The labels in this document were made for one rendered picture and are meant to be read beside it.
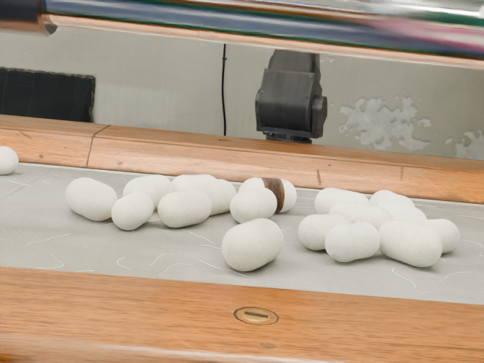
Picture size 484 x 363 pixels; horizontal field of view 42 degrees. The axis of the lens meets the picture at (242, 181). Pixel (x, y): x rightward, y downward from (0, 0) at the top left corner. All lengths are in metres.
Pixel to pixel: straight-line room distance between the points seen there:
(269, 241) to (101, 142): 0.26
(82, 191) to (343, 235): 0.14
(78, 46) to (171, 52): 0.34
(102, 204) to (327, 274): 0.12
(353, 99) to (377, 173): 2.00
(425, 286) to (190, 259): 0.11
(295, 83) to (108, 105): 1.68
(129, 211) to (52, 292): 0.15
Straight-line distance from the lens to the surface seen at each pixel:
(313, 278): 0.29
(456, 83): 2.67
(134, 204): 0.33
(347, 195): 0.39
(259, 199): 0.36
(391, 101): 2.57
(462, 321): 0.19
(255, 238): 0.27
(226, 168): 0.50
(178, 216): 0.34
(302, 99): 0.80
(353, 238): 0.31
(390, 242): 0.33
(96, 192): 0.34
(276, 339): 0.16
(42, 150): 0.52
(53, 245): 0.31
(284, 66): 0.82
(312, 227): 0.32
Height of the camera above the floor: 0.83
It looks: 10 degrees down
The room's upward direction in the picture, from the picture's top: 6 degrees clockwise
